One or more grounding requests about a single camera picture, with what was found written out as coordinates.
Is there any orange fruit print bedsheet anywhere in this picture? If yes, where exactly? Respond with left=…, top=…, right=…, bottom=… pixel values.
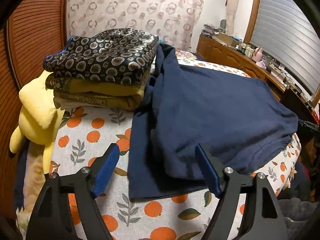
left=16, top=50, right=303, bottom=240

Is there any dark folded cloth with circles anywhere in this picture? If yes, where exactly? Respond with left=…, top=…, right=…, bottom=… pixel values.
left=42, top=28, right=159, bottom=85

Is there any sheer curtain with ring pattern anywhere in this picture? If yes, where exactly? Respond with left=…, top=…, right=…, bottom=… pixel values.
left=66, top=0, right=204, bottom=53

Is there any long wooden sideboard cabinet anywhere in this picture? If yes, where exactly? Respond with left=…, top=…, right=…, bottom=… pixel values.
left=196, top=34, right=320, bottom=125

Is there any group of toiletry bottles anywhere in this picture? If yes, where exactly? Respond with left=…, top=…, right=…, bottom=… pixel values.
left=236, top=42, right=254, bottom=57

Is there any mustard yellow folded cloth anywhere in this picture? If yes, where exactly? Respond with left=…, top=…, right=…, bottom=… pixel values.
left=46, top=72, right=151, bottom=111

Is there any open cardboard box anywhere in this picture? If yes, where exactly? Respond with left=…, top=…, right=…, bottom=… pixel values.
left=212, top=32, right=237, bottom=46

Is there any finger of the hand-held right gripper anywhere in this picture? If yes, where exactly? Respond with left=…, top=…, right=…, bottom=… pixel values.
left=297, top=119, right=320, bottom=134

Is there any pink plush toy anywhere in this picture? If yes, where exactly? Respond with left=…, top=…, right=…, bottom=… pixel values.
left=252, top=46, right=264, bottom=62

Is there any grey window blind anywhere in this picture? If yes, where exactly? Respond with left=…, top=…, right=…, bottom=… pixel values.
left=250, top=0, right=320, bottom=97

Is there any floral bed quilt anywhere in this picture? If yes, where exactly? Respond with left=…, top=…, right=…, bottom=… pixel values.
left=174, top=49, right=201, bottom=61

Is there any stack of folded fabrics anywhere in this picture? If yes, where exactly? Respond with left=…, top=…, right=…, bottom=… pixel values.
left=202, top=23, right=221, bottom=37

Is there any yellow plush toy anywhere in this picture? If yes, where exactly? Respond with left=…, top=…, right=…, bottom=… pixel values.
left=9, top=70, right=66, bottom=176

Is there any brown louvred wooden wardrobe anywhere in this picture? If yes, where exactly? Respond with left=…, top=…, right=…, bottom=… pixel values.
left=0, top=0, right=71, bottom=220

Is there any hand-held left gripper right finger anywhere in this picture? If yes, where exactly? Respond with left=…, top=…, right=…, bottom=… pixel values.
left=195, top=144, right=288, bottom=240

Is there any navy blue printed t-shirt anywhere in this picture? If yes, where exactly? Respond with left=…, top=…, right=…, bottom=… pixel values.
left=127, top=44, right=299, bottom=200

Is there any beige drape curtain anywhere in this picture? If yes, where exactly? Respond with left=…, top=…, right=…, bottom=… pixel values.
left=224, top=0, right=238, bottom=34

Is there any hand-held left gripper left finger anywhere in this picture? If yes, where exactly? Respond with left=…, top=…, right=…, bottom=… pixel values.
left=26, top=143, right=120, bottom=240

